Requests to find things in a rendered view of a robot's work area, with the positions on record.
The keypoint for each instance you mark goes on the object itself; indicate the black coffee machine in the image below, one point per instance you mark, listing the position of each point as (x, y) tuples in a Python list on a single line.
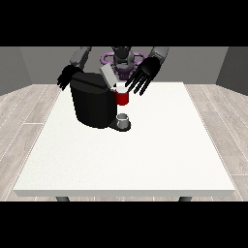
[(92, 100)]

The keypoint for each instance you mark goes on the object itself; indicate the pale grey machine lid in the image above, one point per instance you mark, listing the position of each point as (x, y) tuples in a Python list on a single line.
[(108, 74)]

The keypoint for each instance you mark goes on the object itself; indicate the grey robot trunk purple rings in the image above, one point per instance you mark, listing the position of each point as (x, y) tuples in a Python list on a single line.
[(122, 59)]

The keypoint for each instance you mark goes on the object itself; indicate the small grey cup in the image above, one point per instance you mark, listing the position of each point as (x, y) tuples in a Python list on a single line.
[(123, 120)]

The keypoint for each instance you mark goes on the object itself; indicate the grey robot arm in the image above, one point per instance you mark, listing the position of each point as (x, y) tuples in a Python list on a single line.
[(159, 53), (80, 57)]

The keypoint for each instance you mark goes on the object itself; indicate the red pod holder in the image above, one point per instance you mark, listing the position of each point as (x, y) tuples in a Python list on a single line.
[(122, 98)]

